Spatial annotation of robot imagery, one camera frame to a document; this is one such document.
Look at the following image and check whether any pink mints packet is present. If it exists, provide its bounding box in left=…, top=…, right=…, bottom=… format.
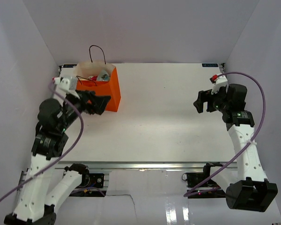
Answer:
left=88, top=76, right=98, bottom=81

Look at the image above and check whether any blue silver snack packet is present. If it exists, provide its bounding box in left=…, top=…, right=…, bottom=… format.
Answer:
left=96, top=70, right=110, bottom=82

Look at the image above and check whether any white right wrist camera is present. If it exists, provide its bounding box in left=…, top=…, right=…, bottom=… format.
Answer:
left=210, top=74, right=228, bottom=95

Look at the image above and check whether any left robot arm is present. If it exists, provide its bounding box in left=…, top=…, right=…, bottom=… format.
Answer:
left=4, top=91, right=111, bottom=225

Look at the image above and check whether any orange paper bag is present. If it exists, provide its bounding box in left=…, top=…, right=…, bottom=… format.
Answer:
left=74, top=49, right=121, bottom=112

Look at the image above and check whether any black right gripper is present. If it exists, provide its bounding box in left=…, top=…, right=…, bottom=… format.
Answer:
left=194, top=85, right=230, bottom=113

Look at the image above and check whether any white front cover panel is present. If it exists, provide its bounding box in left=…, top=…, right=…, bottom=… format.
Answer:
left=56, top=170, right=281, bottom=225

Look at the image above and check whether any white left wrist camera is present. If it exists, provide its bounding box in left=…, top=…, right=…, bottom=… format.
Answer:
left=52, top=76, right=78, bottom=92

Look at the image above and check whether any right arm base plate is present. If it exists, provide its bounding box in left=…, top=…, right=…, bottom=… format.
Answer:
left=182, top=171, right=228, bottom=199

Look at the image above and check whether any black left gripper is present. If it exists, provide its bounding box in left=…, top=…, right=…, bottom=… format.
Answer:
left=58, top=88, right=111, bottom=130

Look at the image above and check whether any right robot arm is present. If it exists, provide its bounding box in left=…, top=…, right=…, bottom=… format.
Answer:
left=193, top=84, right=278, bottom=212

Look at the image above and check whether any aluminium table edge rail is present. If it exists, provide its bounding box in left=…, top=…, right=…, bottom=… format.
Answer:
left=31, top=161, right=256, bottom=170

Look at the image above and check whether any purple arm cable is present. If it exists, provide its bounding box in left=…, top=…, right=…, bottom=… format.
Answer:
left=0, top=77, right=85, bottom=211
left=183, top=71, right=266, bottom=197

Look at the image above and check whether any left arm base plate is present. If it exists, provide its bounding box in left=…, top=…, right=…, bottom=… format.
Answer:
left=76, top=173, right=104, bottom=189

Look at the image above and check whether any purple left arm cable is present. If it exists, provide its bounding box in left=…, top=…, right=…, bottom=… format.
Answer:
left=0, top=77, right=85, bottom=211

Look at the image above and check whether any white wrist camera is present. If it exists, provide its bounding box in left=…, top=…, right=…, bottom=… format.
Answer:
left=52, top=76, right=78, bottom=92
left=210, top=74, right=228, bottom=95

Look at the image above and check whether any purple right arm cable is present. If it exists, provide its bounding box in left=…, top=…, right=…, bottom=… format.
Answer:
left=183, top=71, right=266, bottom=197

